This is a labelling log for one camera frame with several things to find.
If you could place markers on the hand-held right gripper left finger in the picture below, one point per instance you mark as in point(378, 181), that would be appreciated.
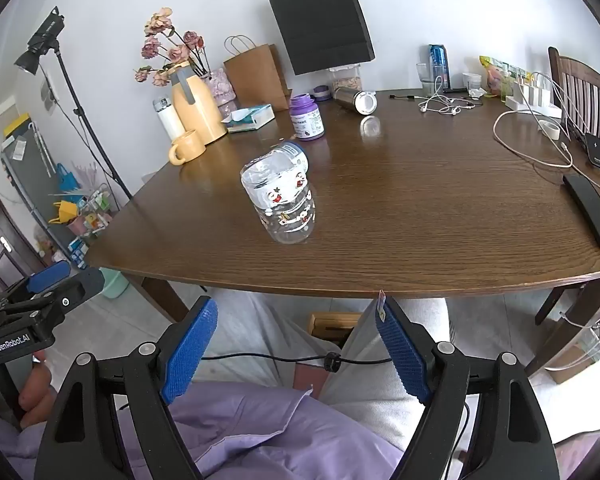
point(190, 350)

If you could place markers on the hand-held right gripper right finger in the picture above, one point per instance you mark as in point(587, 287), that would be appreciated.
point(400, 355)

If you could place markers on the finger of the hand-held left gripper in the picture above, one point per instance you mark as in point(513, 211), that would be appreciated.
point(82, 287)
point(47, 277)

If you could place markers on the clear printed glass cup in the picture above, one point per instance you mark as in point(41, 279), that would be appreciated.
point(275, 182)

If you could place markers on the small plastic cup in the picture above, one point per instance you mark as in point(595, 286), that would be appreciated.
point(471, 82)

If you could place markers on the person's left hand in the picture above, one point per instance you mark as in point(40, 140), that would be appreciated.
point(36, 392)

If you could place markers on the green waste bin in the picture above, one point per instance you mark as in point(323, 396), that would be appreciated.
point(114, 282)

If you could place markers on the dark wooden door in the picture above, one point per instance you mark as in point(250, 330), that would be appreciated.
point(2, 250)

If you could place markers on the cluttered storage rack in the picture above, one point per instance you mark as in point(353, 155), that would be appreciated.
point(87, 220)

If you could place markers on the wooden stool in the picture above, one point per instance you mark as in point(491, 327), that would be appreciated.
point(332, 325)

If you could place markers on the grey refrigerator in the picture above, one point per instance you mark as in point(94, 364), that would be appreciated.
point(27, 180)

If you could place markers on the cardboard box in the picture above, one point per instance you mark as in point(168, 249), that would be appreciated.
point(572, 365)

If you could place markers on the yellow mug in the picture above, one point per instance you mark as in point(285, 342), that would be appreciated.
point(187, 147)

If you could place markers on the small white flask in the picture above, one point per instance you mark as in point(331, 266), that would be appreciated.
point(168, 120)

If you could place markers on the yellow thermos jug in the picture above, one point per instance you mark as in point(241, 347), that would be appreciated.
point(197, 105)

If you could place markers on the clear plastic bottle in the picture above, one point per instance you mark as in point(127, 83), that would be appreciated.
point(292, 154)

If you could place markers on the light stand with lamp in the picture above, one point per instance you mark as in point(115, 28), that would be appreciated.
point(45, 42)

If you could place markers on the tissue box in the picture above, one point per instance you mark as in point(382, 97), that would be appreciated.
point(250, 116)

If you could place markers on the black phone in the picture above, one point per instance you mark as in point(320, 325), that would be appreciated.
point(591, 210)

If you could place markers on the pink glass vase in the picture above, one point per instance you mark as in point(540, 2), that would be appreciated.
point(221, 91)

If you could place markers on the dried pink flowers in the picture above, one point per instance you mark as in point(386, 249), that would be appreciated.
point(167, 50)

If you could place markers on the purple jar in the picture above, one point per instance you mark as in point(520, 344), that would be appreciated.
point(306, 119)

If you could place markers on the white earphones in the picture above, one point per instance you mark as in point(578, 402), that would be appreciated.
point(450, 105)

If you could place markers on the steel tumbler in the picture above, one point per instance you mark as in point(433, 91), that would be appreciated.
point(357, 100)

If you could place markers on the white tape roll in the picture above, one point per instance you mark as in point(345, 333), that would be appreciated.
point(550, 129)

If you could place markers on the brown paper bag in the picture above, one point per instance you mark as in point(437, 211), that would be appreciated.
point(256, 77)

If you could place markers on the clear drinking glass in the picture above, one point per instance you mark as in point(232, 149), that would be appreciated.
point(423, 79)

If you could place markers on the clear snack container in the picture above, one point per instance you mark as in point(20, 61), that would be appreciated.
point(346, 79)

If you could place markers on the black power bank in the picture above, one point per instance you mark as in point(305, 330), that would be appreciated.
point(596, 151)

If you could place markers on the white charging dock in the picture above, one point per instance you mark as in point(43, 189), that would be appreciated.
point(532, 99)

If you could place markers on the blue drink can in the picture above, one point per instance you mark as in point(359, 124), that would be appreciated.
point(438, 66)

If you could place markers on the yellow green snack packet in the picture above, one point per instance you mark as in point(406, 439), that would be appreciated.
point(494, 76)

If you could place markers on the dark wooden chair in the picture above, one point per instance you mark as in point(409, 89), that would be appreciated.
point(580, 90)

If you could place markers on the black paper bag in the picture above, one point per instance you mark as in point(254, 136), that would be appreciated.
point(320, 22)

